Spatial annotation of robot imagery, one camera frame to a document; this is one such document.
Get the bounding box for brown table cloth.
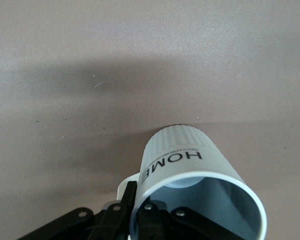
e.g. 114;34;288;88
0;0;300;240

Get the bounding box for white ribbed HOME mug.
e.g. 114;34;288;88
116;124;267;240

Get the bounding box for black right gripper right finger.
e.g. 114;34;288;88
133;199;231;240

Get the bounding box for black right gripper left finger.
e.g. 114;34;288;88
14;180;139;240

